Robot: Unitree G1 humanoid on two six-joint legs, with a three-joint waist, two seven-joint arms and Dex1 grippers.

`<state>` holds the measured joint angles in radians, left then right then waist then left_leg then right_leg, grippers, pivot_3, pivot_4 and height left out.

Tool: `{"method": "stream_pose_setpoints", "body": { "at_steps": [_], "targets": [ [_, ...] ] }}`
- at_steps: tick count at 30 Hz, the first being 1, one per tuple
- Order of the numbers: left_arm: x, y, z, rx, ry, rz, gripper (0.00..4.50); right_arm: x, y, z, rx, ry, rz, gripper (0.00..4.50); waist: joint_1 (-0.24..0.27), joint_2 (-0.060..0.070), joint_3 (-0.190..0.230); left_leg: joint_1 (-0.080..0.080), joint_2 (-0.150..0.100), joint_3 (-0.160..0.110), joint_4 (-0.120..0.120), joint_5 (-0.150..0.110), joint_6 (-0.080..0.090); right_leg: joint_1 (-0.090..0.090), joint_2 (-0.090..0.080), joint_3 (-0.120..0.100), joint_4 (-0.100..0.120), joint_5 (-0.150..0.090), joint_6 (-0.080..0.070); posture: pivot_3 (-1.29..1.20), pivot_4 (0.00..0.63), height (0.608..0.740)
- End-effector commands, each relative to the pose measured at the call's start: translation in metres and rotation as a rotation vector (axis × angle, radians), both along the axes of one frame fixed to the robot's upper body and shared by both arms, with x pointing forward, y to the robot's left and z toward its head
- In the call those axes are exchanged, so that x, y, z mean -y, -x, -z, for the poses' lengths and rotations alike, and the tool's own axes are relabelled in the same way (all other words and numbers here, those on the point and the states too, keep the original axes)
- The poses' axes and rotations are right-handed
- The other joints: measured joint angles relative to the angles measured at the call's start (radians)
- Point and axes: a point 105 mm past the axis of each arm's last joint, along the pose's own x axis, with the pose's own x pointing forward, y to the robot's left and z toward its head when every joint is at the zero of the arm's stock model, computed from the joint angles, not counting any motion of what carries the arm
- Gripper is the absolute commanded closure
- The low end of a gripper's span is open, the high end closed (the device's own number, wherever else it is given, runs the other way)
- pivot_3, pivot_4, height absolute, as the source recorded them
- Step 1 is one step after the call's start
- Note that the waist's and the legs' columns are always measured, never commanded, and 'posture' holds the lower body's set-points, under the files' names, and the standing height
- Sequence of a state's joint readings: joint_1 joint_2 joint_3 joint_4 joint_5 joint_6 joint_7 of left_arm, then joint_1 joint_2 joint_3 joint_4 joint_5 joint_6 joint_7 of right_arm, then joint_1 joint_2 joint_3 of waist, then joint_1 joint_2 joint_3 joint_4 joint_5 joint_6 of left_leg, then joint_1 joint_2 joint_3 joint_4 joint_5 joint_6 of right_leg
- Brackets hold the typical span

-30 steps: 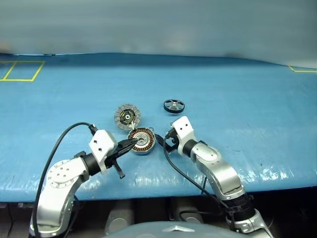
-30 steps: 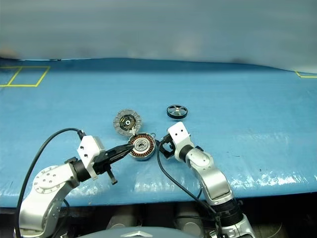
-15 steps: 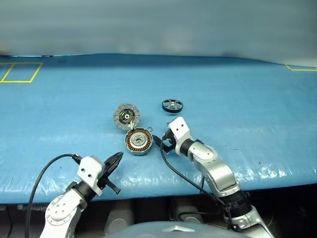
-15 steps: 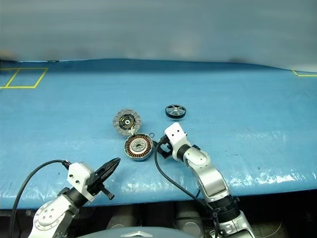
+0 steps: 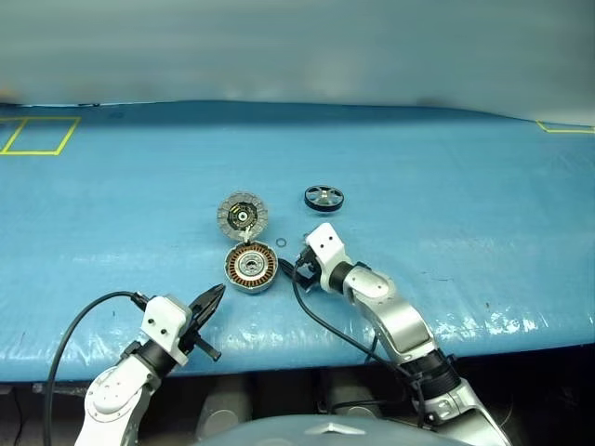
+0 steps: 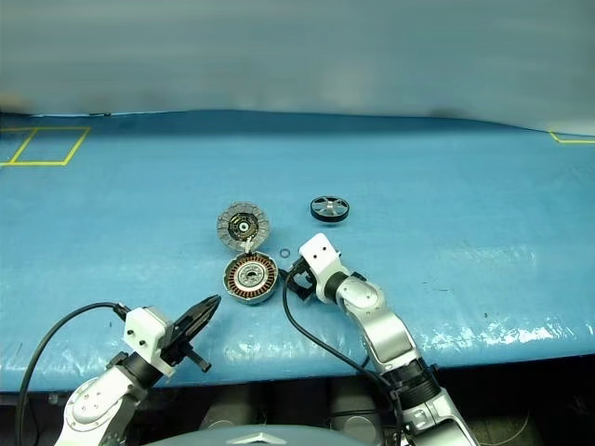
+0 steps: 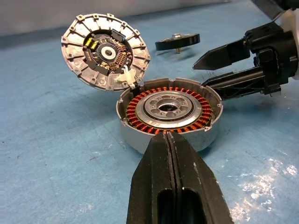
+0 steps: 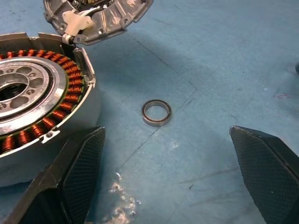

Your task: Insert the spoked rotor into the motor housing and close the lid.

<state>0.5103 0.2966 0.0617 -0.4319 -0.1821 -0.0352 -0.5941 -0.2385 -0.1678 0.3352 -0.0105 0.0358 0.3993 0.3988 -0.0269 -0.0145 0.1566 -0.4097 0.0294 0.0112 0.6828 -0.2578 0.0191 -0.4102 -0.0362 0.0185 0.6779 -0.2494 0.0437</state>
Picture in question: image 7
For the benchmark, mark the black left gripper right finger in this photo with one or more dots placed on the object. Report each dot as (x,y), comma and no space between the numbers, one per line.
(198,186)

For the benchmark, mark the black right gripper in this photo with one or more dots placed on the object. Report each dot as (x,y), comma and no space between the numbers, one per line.
(275,53)

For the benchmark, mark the silver motor housing copper windings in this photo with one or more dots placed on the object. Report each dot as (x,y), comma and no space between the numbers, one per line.
(151,109)

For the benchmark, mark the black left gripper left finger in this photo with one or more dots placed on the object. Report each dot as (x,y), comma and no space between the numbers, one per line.
(151,177)

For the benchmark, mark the blue plastic table cover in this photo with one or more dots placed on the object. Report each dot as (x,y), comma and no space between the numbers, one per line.
(46,140)

